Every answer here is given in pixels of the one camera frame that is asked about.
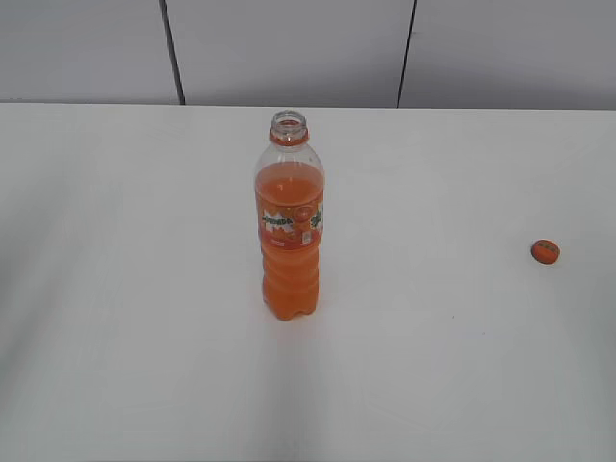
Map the orange soda plastic bottle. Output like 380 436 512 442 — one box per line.
254 110 325 321

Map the orange bottle cap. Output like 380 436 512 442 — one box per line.
530 239 561 265

